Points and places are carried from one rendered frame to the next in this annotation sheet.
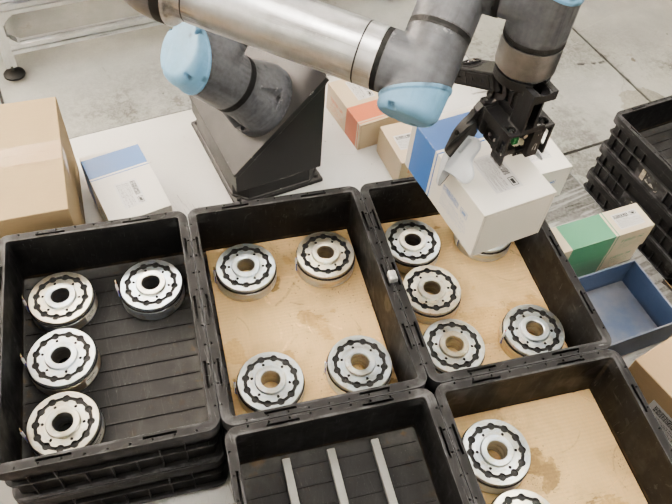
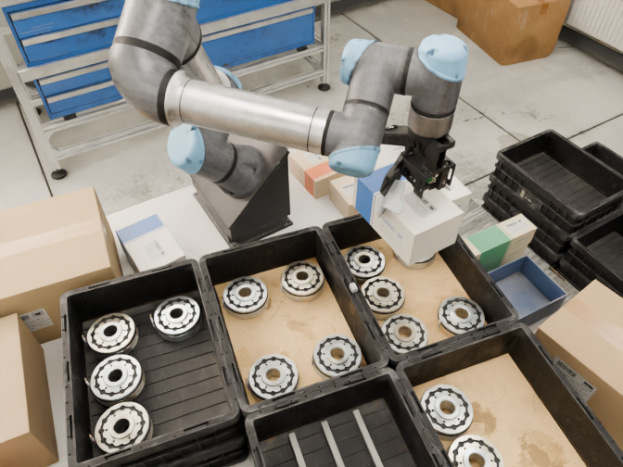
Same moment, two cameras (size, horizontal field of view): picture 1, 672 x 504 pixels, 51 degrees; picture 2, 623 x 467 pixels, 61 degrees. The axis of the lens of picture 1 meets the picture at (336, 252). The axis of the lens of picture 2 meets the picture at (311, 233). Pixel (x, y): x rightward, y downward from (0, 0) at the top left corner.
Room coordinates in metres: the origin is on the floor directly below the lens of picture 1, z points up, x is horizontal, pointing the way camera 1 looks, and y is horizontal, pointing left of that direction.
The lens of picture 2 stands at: (-0.01, 0.01, 1.85)
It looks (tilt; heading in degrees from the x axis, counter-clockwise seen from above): 47 degrees down; 359
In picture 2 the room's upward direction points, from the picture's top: straight up
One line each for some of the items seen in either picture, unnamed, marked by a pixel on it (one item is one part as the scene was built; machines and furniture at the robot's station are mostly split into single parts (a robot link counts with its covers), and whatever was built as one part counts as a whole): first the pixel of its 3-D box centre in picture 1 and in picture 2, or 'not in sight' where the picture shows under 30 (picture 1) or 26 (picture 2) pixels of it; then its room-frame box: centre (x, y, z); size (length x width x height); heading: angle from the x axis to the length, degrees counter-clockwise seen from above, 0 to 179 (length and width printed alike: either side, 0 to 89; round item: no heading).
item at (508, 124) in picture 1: (514, 107); (425, 156); (0.73, -0.21, 1.25); 0.09 x 0.08 x 0.12; 29
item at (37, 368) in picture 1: (61, 357); (116, 377); (0.50, 0.40, 0.86); 0.10 x 0.10 x 0.01
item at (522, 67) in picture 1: (530, 52); (432, 116); (0.73, -0.21, 1.33); 0.08 x 0.08 x 0.05
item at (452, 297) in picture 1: (431, 289); (382, 294); (0.70, -0.17, 0.86); 0.10 x 0.10 x 0.01
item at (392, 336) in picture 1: (298, 312); (287, 321); (0.63, 0.05, 0.87); 0.40 x 0.30 x 0.11; 19
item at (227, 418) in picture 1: (298, 294); (286, 309); (0.63, 0.05, 0.92); 0.40 x 0.30 x 0.02; 19
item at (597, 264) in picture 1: (579, 256); (486, 257); (0.92, -0.49, 0.73); 0.24 x 0.06 x 0.06; 118
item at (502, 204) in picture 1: (475, 176); (404, 208); (0.75, -0.20, 1.09); 0.20 x 0.12 x 0.09; 30
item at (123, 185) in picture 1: (127, 196); (152, 252); (0.94, 0.43, 0.75); 0.20 x 0.12 x 0.09; 34
